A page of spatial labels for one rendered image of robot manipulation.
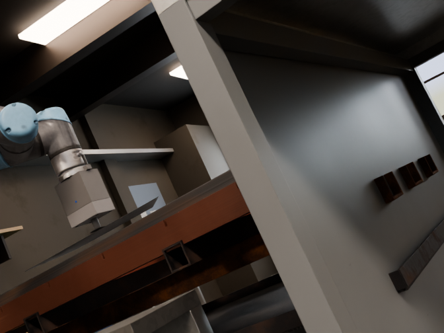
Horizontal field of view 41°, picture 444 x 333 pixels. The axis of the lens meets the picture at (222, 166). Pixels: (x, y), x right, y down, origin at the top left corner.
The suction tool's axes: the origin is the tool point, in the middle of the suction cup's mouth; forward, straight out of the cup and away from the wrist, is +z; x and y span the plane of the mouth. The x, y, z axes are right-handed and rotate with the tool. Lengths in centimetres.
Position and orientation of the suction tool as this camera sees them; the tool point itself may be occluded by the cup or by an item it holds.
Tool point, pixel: (102, 238)
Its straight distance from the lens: 136.7
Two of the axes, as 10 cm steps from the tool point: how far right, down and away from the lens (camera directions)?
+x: -4.8, 1.0, -8.7
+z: 4.2, 9.0, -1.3
